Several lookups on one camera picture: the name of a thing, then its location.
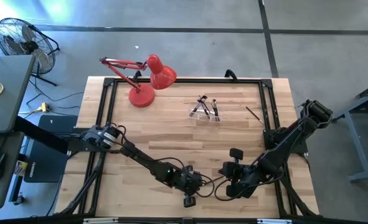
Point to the clear acrylic organizer container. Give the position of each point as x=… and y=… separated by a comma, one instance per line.
x=211, y=113

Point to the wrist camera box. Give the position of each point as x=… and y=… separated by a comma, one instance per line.
x=226, y=171
x=197, y=182

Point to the very thin black brush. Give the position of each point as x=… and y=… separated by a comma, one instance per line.
x=254, y=114

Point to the yellow white label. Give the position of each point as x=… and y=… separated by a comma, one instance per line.
x=21, y=168

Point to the black caster wheel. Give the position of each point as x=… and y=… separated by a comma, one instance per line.
x=19, y=199

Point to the black Husky box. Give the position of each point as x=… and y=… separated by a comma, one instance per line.
x=46, y=165

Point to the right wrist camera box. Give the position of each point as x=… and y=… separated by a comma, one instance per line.
x=226, y=171

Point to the dark grey desk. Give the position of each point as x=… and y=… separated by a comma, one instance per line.
x=3, y=193

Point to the blue-grey metal cart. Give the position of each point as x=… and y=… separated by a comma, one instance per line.
x=356, y=146

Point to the yellow power plug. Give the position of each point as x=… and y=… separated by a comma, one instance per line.
x=43, y=107

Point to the black floor fan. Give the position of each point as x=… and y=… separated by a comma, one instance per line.
x=25, y=46

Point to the red desk lamp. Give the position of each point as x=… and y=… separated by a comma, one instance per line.
x=141, y=96

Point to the fluffy-head makeup brush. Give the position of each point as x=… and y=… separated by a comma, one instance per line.
x=200, y=105

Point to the black aluminium table frame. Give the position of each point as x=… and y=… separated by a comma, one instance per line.
x=186, y=80

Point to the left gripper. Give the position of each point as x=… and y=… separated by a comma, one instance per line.
x=180, y=182

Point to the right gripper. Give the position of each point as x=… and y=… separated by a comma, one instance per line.
x=247, y=182

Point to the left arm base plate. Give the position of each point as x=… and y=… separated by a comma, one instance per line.
x=78, y=146

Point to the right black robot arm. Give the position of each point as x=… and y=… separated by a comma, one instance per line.
x=283, y=152

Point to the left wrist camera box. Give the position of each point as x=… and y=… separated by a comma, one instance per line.
x=197, y=182

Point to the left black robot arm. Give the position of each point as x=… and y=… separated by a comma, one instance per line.
x=146, y=163

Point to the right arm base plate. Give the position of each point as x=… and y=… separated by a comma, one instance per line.
x=300, y=149

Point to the white light bar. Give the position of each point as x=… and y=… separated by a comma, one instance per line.
x=99, y=220
x=274, y=221

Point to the black clamp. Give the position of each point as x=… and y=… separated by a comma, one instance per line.
x=137, y=76
x=232, y=74

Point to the grey side table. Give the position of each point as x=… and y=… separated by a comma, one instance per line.
x=12, y=102

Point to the black desk beam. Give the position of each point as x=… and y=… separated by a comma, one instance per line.
x=40, y=135

